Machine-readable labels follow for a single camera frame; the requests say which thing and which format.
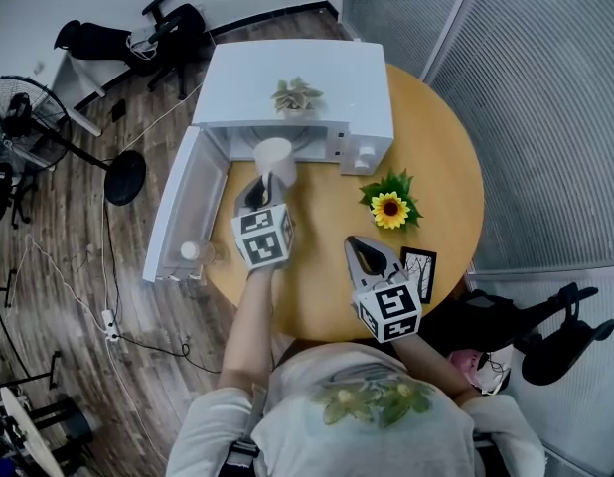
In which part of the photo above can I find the person's left forearm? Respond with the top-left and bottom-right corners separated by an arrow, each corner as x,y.
217,265 -> 279,393

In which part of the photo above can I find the white cup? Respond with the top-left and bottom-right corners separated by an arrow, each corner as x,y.
251,136 -> 299,189

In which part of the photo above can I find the black picture frame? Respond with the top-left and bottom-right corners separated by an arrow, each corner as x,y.
399,245 -> 438,305

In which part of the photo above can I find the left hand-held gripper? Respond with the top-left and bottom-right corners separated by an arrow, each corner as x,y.
230,173 -> 295,271

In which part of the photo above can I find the black wheeled office chair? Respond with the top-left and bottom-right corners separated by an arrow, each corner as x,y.
0,161 -> 33,229

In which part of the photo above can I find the black armrest office chair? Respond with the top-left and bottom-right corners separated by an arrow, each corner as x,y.
455,281 -> 614,397

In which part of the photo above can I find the black stool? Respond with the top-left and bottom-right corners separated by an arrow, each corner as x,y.
26,396 -> 95,461

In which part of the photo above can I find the white desk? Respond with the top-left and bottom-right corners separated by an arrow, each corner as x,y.
51,50 -> 108,138

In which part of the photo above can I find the white floral print shirt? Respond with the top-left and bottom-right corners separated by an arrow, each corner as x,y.
165,340 -> 546,477

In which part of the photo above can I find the black reclined office chair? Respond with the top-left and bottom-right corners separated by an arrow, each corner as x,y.
53,0 -> 210,101

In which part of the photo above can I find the potted artificial sunflower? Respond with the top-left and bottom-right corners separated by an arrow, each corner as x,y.
358,168 -> 425,232

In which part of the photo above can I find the white power strip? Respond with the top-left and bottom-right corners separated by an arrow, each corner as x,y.
101,308 -> 120,342

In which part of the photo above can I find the thin white floor cable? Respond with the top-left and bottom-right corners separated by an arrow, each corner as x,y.
8,234 -> 107,327

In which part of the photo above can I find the black metal floor stand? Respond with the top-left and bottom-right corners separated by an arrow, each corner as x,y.
0,268 -> 64,392

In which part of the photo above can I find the clear bottle with white cap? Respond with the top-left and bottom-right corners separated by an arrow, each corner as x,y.
180,239 -> 231,272

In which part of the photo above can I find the black standing fan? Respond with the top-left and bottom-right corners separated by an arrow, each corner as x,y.
0,75 -> 148,207

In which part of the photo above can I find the white microwave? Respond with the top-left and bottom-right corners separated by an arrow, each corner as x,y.
141,39 -> 395,283

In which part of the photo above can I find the person's right forearm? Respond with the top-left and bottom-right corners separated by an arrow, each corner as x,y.
388,333 -> 482,407

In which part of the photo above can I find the white extension cable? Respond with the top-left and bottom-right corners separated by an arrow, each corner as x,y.
107,339 -> 170,466

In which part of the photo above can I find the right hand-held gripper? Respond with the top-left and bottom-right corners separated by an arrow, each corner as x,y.
343,235 -> 424,344

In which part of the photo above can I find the black floor cable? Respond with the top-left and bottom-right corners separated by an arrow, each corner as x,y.
114,333 -> 223,375

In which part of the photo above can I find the white round side table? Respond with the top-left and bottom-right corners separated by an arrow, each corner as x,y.
0,385 -> 58,477

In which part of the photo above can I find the small potted green plant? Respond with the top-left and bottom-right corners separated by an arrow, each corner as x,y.
270,76 -> 326,121

